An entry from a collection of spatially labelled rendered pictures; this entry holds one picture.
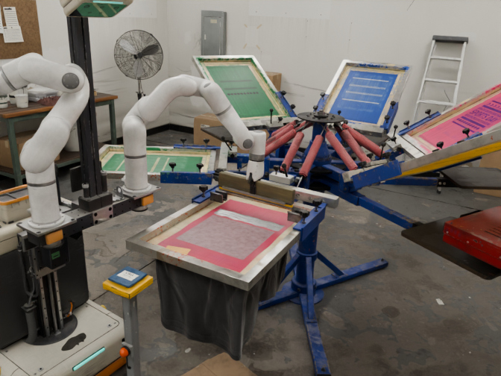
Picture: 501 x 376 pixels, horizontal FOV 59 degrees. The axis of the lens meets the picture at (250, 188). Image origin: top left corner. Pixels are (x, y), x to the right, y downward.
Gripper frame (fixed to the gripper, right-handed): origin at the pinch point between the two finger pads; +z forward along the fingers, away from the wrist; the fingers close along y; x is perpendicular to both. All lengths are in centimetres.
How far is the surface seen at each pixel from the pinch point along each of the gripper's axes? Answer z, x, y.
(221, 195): 7.1, -18.1, 1.7
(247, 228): 14.0, 5.2, 14.9
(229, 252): 14.2, 9.8, 38.7
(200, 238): 14.3, -7.7, 35.1
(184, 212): 11.0, -25.0, 23.2
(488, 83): -21, 85, -414
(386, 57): -39, -35, -414
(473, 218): -2, 96, -21
